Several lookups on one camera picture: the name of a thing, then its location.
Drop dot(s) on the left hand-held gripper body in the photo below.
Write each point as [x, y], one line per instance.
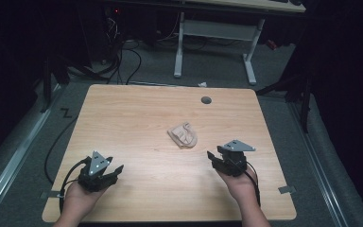
[94, 181]

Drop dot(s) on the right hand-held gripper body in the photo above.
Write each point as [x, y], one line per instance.
[233, 160]

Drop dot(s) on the person's left hand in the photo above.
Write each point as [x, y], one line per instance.
[78, 197]

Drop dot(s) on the person's right hand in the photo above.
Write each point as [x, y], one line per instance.
[241, 187]

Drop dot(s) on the crumpled beige cloth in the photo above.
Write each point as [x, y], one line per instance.
[183, 135]

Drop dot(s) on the grey tape strip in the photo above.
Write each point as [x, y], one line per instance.
[287, 189]
[48, 195]

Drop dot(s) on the round grey table grommet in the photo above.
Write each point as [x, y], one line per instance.
[206, 100]

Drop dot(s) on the white paper scrap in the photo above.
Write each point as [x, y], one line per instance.
[202, 84]

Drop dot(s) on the black metal stand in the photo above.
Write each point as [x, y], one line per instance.
[299, 91]
[53, 75]

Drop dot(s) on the small red object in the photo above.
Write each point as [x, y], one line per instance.
[271, 44]

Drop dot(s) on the light wooden desk top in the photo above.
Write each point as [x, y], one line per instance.
[264, 4]

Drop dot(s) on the silver floor rail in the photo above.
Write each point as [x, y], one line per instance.
[318, 164]
[15, 154]

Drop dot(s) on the white metal desk frame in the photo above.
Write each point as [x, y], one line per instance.
[216, 30]

